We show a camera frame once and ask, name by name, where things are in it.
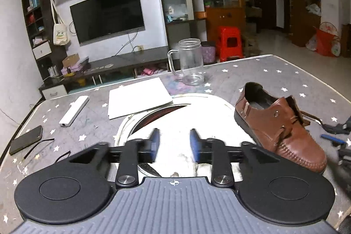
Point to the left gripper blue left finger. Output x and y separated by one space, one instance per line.
131 154

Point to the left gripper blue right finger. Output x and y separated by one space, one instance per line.
214 152

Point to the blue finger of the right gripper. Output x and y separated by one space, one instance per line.
334 140
340 128

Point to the brown leather shoe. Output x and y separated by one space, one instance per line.
277 125

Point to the white towel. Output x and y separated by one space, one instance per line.
174 153

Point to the white notebook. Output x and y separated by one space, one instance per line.
137 97

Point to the white remote control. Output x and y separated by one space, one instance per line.
73 111

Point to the grey star pattern table mat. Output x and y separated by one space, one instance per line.
92 125

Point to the black tv console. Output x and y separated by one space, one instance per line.
112 64

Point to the clear glass mason jar mug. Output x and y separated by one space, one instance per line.
191 62

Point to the black smartphone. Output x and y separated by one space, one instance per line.
25 140

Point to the purple patterned bin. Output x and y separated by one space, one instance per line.
208 52

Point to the red plastic stool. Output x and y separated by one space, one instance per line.
229 43

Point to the white canvas tote bag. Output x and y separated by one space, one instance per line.
60 32

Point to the black wall television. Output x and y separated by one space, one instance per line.
95 19

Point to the dark wall shelf unit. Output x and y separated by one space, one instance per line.
40 28

